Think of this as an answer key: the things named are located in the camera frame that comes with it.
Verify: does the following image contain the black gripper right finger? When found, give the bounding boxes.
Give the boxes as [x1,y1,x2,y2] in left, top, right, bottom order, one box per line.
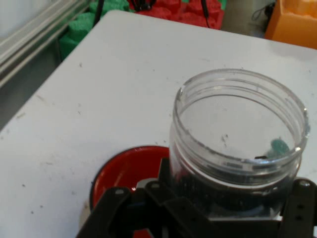
[278,177,317,238]

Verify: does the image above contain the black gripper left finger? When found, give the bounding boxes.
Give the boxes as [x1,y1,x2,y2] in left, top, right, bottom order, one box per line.
[75,157,211,238]

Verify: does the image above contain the clear jar with black seeds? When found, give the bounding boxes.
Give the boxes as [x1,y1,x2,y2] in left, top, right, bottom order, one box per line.
[169,68,310,220]

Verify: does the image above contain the red bowl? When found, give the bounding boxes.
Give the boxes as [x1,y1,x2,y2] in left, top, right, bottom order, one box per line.
[90,145,174,238]

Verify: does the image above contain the large orange foam block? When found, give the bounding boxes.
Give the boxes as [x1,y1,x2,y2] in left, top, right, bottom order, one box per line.
[264,0,317,50]

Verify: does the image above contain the aluminium rail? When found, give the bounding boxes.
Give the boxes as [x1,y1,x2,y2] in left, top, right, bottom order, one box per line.
[0,0,94,89]

